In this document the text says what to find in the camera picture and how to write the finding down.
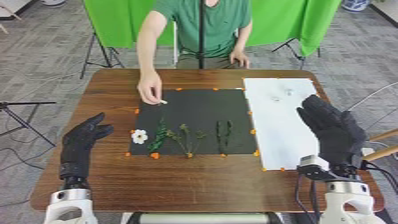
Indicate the dark leafy green sprig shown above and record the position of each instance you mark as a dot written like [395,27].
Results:
[159,138]

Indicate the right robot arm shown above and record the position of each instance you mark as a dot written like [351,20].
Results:
[347,200]

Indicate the black tripod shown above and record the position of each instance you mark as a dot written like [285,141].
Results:
[20,120]

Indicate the black stand pole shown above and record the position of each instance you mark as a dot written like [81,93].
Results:
[202,33]

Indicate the small white flower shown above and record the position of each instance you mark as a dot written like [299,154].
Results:
[164,101]

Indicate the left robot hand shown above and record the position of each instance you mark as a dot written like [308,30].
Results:
[81,146]

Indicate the branching green sprig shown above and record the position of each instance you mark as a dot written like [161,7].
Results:
[186,141]

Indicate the person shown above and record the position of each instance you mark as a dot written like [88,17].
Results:
[202,23]

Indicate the pale grey bar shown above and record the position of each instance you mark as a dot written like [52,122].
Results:
[202,218]

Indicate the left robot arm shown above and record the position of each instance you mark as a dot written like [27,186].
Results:
[70,203]

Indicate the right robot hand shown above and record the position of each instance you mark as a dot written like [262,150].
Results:
[335,130]

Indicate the dark mat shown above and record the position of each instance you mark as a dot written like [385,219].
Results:
[196,110]

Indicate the white sheet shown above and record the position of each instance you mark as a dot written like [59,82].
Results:
[278,133]

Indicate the straight green sprig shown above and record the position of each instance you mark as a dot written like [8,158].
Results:
[223,136]

